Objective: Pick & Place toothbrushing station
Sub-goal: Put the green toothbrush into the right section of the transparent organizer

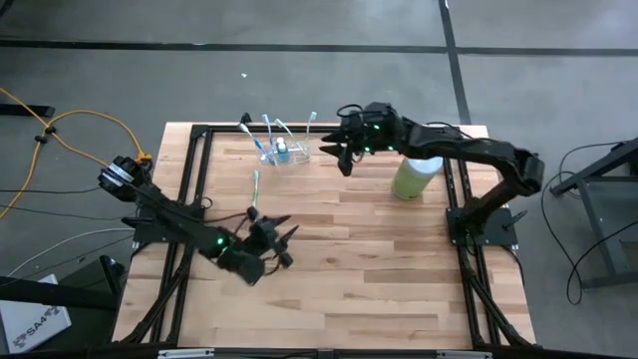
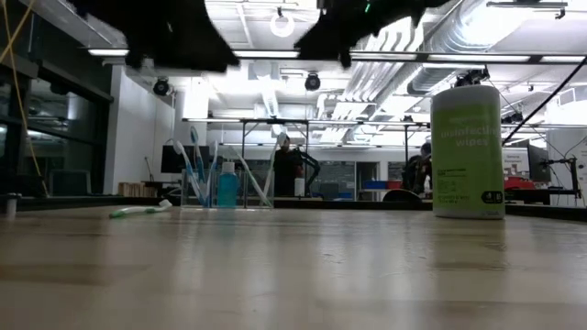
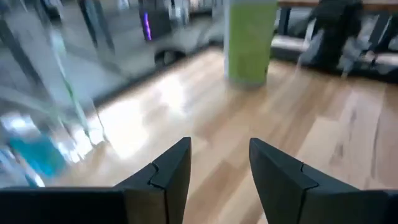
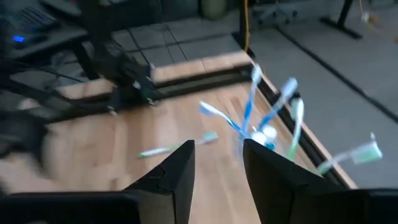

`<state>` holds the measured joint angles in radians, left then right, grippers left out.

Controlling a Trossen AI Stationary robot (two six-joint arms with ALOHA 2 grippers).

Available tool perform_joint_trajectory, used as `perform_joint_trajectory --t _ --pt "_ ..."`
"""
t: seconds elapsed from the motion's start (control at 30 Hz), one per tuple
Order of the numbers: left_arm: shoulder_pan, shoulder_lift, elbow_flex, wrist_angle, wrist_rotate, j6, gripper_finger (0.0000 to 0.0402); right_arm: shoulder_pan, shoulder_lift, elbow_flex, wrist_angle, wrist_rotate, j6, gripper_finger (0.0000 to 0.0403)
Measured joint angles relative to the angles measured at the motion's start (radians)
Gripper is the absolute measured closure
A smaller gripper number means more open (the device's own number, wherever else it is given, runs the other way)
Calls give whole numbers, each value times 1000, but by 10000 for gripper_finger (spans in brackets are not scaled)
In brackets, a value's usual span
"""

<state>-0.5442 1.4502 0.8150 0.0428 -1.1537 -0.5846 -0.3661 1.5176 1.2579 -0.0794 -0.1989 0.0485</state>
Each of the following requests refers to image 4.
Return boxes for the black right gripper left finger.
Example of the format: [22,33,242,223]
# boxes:
[0,139,196,224]

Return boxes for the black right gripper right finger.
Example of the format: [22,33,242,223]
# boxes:
[243,138,398,224]

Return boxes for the clear acrylic organizer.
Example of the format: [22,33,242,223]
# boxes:
[236,123,309,166]

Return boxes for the black keyboard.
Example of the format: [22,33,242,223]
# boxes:
[21,7,60,32]

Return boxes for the olive green bin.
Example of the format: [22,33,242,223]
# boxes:
[201,0,228,21]

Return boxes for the yellow cable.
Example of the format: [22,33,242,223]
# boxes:
[243,0,250,53]

